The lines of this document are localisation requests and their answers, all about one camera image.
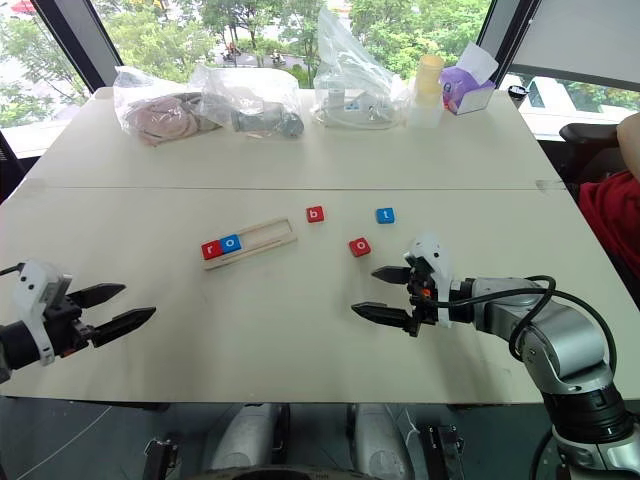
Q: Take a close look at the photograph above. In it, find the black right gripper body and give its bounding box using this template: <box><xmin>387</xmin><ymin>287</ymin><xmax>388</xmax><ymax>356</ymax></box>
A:
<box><xmin>405</xmin><ymin>257</ymin><xmax>442</xmax><ymax>338</ymax></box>

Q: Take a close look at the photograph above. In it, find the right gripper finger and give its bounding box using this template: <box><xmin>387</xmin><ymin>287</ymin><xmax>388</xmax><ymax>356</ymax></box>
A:
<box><xmin>350</xmin><ymin>301</ymin><xmax>417</xmax><ymax>332</ymax></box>
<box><xmin>371</xmin><ymin>265</ymin><xmax>414</xmax><ymax>286</ymax></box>

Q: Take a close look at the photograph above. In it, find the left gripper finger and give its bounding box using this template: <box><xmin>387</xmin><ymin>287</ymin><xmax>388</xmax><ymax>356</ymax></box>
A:
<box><xmin>90</xmin><ymin>306</ymin><xmax>158</xmax><ymax>350</ymax></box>
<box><xmin>66</xmin><ymin>282</ymin><xmax>128</xmax><ymax>310</ymax></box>

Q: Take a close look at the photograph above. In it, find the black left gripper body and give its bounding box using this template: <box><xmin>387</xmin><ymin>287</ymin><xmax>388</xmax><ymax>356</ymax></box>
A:
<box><xmin>41</xmin><ymin>291</ymin><xmax>97</xmax><ymax>359</ymax></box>

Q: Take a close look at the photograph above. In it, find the silver robot leg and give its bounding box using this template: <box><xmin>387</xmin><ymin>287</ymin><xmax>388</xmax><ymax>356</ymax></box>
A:
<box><xmin>348</xmin><ymin>402</ymin><xmax>417</xmax><ymax>480</ymax></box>
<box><xmin>208</xmin><ymin>402</ymin><xmax>282</xmax><ymax>474</ymax></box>

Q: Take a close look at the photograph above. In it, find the wooden letter tray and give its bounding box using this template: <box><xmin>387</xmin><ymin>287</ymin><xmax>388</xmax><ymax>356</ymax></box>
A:
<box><xmin>201</xmin><ymin>216</ymin><xmax>299</xmax><ymax>273</ymax></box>

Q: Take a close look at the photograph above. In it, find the clear plastic container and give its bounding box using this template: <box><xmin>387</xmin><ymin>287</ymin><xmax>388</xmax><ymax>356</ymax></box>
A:
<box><xmin>408</xmin><ymin>101</ymin><xmax>445</xmax><ymax>130</ymax></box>

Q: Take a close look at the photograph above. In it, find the plastic bag with pink items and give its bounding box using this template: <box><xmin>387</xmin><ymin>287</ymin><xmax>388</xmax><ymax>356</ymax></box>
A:
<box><xmin>112</xmin><ymin>65</ymin><xmax>224</xmax><ymax>148</ymax></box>

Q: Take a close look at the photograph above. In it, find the stack of yellow cups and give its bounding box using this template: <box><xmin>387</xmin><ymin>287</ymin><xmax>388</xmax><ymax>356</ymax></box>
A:
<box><xmin>416</xmin><ymin>54</ymin><xmax>446</xmax><ymax>109</ymax></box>

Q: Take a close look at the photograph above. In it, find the purple and white box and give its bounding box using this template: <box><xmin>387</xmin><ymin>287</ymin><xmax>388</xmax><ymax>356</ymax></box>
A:
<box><xmin>438</xmin><ymin>41</ymin><xmax>500</xmax><ymax>117</ymax></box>

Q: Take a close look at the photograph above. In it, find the plastic bag with grey item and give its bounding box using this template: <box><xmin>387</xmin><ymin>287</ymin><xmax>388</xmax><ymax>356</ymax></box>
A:
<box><xmin>189</xmin><ymin>63</ymin><xmax>306</xmax><ymax>142</ymax></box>

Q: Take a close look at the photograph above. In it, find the person's red shirt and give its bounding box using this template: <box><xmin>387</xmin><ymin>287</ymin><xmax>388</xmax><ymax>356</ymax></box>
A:
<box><xmin>578</xmin><ymin>169</ymin><xmax>640</xmax><ymax>294</ymax></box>

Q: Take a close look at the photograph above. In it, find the black office chair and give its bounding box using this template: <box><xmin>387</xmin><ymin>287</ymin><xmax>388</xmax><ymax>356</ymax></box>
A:
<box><xmin>558</xmin><ymin>121</ymin><xmax>632</xmax><ymax>197</ymax></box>

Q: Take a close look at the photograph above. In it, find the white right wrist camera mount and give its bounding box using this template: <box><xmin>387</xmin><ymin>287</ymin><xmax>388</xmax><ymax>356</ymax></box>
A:
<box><xmin>403</xmin><ymin>230</ymin><xmax>455</xmax><ymax>329</ymax></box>

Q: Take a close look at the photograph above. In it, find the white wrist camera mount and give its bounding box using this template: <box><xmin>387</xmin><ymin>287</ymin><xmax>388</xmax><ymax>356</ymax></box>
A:
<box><xmin>403</xmin><ymin>230</ymin><xmax>455</xmax><ymax>329</ymax></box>
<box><xmin>11</xmin><ymin>259</ymin><xmax>74</xmax><ymax>367</ymax></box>

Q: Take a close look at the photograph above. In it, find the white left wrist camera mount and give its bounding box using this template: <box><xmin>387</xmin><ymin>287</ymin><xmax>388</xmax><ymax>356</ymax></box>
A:
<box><xmin>11</xmin><ymin>259</ymin><xmax>74</xmax><ymax>367</ymax></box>

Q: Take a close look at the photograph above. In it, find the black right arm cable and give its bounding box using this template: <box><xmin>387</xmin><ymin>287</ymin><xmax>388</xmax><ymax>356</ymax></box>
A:
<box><xmin>431</xmin><ymin>274</ymin><xmax>619</xmax><ymax>374</ymax></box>

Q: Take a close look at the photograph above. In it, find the black bracket under table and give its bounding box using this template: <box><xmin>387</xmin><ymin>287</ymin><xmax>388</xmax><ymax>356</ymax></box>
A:
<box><xmin>417</xmin><ymin>423</ymin><xmax>465</xmax><ymax>480</ymax></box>
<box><xmin>143</xmin><ymin>438</ymin><xmax>180</xmax><ymax>480</ymax></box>

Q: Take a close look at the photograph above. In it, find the plastic bag with white cables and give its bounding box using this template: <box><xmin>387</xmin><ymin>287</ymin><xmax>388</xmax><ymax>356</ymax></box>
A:
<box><xmin>311</xmin><ymin>5</ymin><xmax>412</xmax><ymax>131</ymax></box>

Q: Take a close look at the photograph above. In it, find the black window frame pillar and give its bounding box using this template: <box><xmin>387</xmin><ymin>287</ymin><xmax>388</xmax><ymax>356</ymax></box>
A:
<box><xmin>475</xmin><ymin>0</ymin><xmax>544</xmax><ymax>49</ymax></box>
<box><xmin>28</xmin><ymin>0</ymin><xmax>122</xmax><ymax>97</ymax></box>

